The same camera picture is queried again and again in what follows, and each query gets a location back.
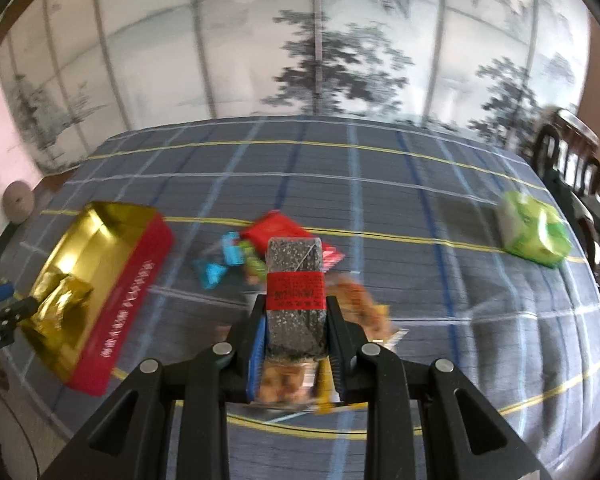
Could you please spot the gold foil packet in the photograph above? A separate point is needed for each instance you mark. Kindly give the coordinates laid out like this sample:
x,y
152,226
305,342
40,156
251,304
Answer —
x,y
62,305

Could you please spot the round stone disc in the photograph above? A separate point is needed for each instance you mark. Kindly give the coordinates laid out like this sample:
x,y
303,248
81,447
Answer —
x,y
17,200

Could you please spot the black sesame bar red label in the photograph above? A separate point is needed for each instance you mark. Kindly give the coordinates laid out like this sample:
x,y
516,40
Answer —
x,y
295,260

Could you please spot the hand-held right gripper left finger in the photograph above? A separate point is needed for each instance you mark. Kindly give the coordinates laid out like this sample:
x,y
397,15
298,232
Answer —
x,y
256,360

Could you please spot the blue candy wrapper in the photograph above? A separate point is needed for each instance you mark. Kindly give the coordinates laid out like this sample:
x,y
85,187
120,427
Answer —
x,y
211,274
232,252

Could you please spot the yellow gold snack packet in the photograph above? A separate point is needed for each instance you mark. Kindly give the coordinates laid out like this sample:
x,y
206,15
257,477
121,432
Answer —
x,y
325,390

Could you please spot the clear peanut brittle packet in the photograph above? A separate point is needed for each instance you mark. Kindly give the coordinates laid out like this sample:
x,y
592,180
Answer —
x,y
280,385
365,310

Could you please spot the red snack packet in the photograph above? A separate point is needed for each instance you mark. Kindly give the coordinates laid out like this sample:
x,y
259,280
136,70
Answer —
x,y
270,225

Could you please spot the green tissue pack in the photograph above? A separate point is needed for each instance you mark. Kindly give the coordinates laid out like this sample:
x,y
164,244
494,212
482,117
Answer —
x,y
530,230

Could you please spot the ink painted folding screen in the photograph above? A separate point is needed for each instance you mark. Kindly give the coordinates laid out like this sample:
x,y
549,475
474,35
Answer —
x,y
230,60

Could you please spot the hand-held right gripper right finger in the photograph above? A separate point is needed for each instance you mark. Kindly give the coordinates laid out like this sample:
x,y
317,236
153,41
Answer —
x,y
337,340

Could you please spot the red and gold tin box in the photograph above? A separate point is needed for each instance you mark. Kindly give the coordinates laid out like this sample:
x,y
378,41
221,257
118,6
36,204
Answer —
x,y
130,280

